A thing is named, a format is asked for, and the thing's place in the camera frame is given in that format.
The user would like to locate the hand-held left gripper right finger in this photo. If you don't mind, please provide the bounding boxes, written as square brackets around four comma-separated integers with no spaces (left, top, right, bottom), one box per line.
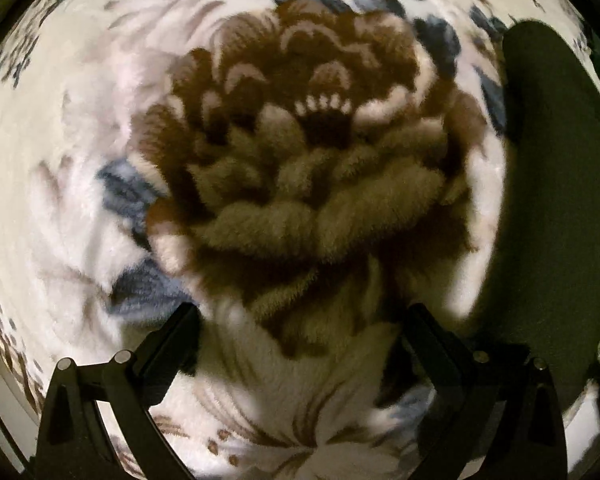
[404,302,569,480]

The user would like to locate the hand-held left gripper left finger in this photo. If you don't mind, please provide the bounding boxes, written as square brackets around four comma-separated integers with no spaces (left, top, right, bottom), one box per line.
[32,302,201,480]

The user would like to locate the dark green striped sweater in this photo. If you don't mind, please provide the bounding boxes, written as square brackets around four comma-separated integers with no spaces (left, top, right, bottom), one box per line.
[472,19,600,413]

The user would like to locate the floral plush blanket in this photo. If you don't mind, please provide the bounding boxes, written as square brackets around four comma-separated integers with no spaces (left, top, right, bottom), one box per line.
[0,0,600,480]

